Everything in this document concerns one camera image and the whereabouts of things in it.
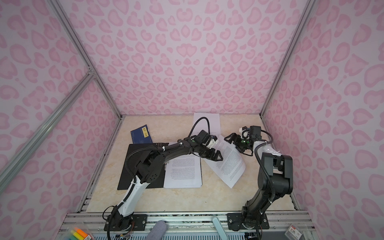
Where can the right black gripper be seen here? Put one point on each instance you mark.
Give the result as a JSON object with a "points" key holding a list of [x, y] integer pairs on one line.
{"points": [[235, 136]]}

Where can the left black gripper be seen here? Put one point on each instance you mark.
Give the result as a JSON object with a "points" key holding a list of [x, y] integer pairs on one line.
{"points": [[211, 157]]}

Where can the text paper sheet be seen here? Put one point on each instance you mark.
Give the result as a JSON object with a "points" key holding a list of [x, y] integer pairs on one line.
{"points": [[183, 172]]}

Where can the red folder black inside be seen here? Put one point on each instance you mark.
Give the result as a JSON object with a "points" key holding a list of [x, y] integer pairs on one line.
{"points": [[126, 178]]}

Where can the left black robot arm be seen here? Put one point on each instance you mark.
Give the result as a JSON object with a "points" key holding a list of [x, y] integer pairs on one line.
{"points": [[144, 166]]}

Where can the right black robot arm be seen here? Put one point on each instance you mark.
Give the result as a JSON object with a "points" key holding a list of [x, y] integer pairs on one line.
{"points": [[275, 178]]}

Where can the blue booklet yellow label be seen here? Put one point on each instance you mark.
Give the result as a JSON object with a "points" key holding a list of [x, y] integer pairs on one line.
{"points": [[141, 135]]}

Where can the red white label box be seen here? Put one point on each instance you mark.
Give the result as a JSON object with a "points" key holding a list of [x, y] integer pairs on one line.
{"points": [[293, 233]]}

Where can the highlighter pens box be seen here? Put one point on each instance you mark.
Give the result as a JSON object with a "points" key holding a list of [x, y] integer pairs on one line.
{"points": [[77, 234]]}

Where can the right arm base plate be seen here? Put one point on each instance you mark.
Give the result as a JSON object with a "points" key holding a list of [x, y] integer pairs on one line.
{"points": [[235, 223]]}

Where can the light blue tool handle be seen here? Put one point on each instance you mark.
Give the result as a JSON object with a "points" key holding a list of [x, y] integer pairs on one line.
{"points": [[220, 229]]}

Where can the grey foam roller handle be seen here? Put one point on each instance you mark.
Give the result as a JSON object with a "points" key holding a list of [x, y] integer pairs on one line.
{"points": [[158, 231]]}

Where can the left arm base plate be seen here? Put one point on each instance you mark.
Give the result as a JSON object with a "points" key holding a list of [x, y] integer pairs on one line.
{"points": [[135, 222]]}

